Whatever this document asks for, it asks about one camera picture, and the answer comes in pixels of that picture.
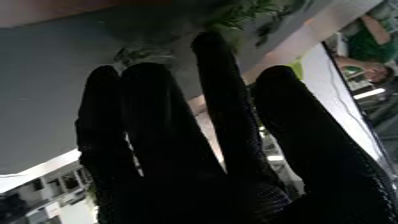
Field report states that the person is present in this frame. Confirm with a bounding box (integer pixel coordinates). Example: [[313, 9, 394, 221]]
[[334, 13, 398, 88]]

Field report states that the white flower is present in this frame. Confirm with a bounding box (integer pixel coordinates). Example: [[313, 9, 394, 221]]
[[114, 45, 179, 69]]

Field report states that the white sheet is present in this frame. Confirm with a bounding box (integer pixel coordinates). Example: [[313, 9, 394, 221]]
[[0, 0, 387, 194]]

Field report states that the green sprig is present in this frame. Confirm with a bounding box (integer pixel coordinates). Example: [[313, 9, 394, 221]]
[[202, 0, 298, 48]]

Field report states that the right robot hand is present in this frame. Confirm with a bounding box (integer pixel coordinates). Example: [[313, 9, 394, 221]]
[[74, 31, 398, 224]]

